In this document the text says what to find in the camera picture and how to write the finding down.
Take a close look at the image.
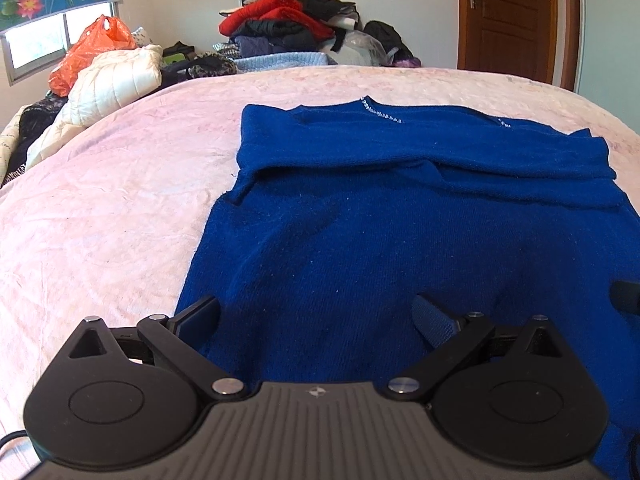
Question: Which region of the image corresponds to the blue knit sweater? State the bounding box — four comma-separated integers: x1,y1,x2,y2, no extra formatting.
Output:
178,98,639,479

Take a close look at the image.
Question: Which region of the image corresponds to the pile of dark clothes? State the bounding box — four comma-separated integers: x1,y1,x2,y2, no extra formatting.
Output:
218,0,360,58

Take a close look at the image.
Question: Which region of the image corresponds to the pink floral bed sheet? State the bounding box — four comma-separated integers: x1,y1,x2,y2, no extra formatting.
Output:
1,66,639,434

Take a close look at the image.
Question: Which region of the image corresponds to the purple plastic bag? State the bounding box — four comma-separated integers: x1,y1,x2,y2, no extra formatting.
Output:
393,58,422,68

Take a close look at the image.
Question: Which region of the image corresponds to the light blue knitted blanket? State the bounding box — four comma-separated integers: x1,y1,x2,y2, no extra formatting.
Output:
234,52,335,74

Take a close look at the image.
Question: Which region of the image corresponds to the light blue wardrobe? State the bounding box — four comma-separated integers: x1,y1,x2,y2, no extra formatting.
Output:
577,0,639,131

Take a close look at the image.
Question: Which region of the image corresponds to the orange plastic bag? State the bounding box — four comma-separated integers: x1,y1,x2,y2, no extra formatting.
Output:
48,15,137,98

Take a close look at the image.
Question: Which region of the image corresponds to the brown wooden door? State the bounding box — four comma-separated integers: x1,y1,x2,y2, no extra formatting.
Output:
458,0,582,91

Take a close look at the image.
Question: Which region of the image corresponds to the red garment on pile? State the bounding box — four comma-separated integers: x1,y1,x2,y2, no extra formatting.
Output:
218,0,334,42

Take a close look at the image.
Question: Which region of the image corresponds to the black bag by wall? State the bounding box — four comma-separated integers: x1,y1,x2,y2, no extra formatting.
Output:
363,21,415,66

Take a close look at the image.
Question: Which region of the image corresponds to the window with grey frame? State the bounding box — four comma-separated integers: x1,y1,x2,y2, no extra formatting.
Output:
1,1,118,86

